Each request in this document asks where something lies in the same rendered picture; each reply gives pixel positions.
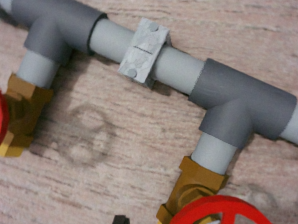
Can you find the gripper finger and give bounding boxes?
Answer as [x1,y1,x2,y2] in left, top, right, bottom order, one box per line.
[112,215,130,224]

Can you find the grey pipe with tee joints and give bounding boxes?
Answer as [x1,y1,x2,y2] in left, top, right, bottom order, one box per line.
[0,0,298,224]

